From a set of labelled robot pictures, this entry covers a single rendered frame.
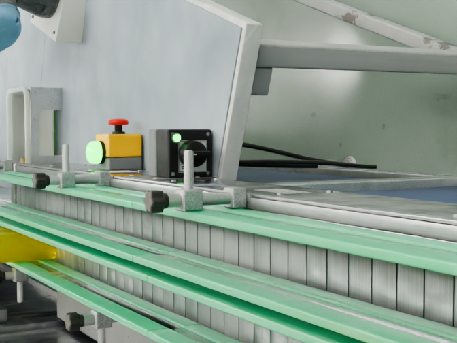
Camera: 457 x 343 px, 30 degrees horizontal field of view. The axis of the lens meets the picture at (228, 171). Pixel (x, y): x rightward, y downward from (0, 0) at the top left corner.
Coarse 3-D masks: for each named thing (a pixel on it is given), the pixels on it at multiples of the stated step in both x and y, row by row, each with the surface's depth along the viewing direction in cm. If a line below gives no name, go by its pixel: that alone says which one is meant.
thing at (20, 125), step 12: (12, 96) 218; (24, 96) 204; (12, 108) 218; (24, 108) 204; (12, 120) 218; (24, 120) 204; (12, 132) 218; (24, 132) 220; (12, 144) 219; (24, 144) 220; (12, 156) 219; (24, 156) 220
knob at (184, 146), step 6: (186, 144) 137; (192, 144) 136; (198, 144) 137; (180, 150) 137; (192, 150) 136; (198, 150) 137; (204, 150) 137; (180, 156) 137; (198, 156) 135; (204, 156) 136; (210, 156) 137; (198, 162) 137; (204, 162) 138
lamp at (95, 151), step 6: (90, 144) 163; (96, 144) 163; (102, 144) 163; (90, 150) 162; (96, 150) 162; (102, 150) 163; (90, 156) 163; (96, 156) 162; (102, 156) 163; (90, 162) 164; (96, 162) 163; (102, 162) 164
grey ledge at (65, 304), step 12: (60, 300) 172; (72, 300) 166; (60, 312) 173; (84, 312) 160; (120, 324) 144; (96, 336) 155; (108, 336) 150; (120, 336) 145; (132, 336) 140; (144, 336) 136
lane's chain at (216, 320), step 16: (64, 256) 169; (96, 272) 154; (112, 272) 147; (128, 288) 141; (144, 288) 135; (160, 288) 130; (160, 304) 130; (176, 304) 125; (192, 304) 121; (192, 320) 121; (208, 320) 117; (224, 320) 113; (240, 320) 109; (240, 336) 109; (256, 336) 106; (272, 336) 102
